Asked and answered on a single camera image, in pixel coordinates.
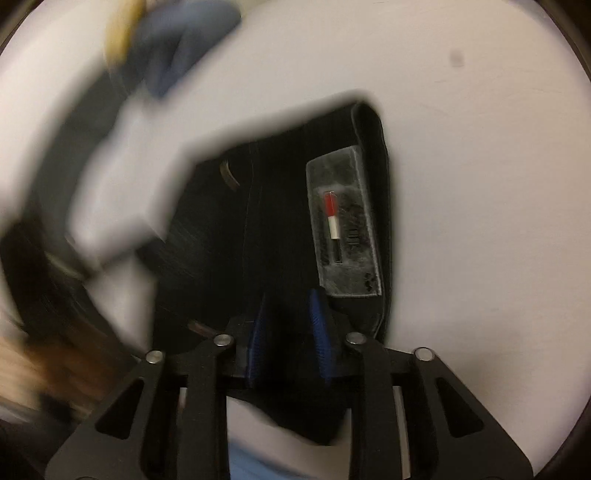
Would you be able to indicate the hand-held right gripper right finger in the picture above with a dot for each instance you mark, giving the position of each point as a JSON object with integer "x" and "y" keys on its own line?
{"x": 321, "y": 323}

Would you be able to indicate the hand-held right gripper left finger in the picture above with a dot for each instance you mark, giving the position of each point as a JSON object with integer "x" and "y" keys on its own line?
{"x": 256, "y": 350}

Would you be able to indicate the black pants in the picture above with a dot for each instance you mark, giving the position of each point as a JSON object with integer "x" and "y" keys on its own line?
{"x": 277, "y": 230}

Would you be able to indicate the person's blue clothing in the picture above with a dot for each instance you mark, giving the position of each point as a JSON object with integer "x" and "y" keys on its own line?
{"x": 277, "y": 464}

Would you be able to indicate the bed with white sheet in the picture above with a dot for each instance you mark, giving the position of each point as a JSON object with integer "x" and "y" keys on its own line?
{"x": 461, "y": 184}

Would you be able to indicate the yellow cushion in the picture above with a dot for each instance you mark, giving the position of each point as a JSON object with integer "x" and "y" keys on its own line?
{"x": 122, "y": 27}

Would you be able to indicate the rolled blue duvet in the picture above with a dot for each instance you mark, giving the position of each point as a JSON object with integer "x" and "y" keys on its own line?
{"x": 184, "y": 46}

